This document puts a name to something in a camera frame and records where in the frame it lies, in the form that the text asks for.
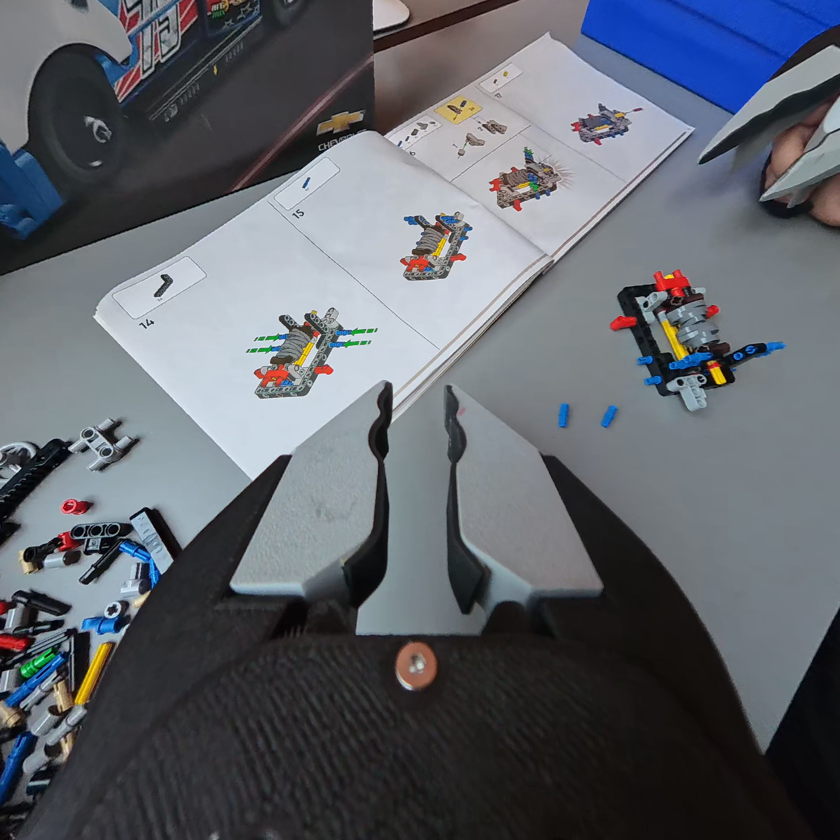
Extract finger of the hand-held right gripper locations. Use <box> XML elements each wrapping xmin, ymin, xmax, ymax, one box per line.
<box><xmin>759</xmin><ymin>101</ymin><xmax>840</xmax><ymax>206</ymax></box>
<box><xmin>697</xmin><ymin>58</ymin><xmax>840</xmax><ymax>166</ymax></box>

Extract person's right hand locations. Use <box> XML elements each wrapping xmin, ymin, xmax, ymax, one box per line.
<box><xmin>764</xmin><ymin>105</ymin><xmax>840</xmax><ymax>228</ymax></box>

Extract lego engine frame assembly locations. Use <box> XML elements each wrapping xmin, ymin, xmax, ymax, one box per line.
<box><xmin>609</xmin><ymin>269</ymin><xmax>787</xmax><ymax>413</ymax></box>

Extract person's legs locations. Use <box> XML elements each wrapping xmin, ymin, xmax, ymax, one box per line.
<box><xmin>764</xmin><ymin>610</ymin><xmax>840</xmax><ymax>840</ymax></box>

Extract black car printed box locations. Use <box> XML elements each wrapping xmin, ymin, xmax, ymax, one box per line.
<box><xmin>0</xmin><ymin>0</ymin><xmax>376</xmax><ymax>275</ymax></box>

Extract blue plastic bin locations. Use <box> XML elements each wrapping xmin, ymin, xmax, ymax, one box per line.
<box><xmin>581</xmin><ymin>0</ymin><xmax>840</xmax><ymax>114</ymax></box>

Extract open instruction booklet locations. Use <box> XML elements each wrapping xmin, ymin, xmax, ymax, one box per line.
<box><xmin>93</xmin><ymin>31</ymin><xmax>697</xmax><ymax>480</ymax></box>

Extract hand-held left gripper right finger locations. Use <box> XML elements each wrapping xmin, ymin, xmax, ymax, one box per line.
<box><xmin>444</xmin><ymin>385</ymin><xmax>605</xmax><ymax>616</ymax></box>

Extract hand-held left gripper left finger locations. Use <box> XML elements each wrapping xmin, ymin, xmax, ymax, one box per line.
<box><xmin>230</xmin><ymin>381</ymin><xmax>395</xmax><ymax>610</ymax></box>

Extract pile of lego pieces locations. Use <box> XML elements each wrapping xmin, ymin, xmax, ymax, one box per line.
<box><xmin>0</xmin><ymin>416</ymin><xmax>185</xmax><ymax>815</ymax></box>

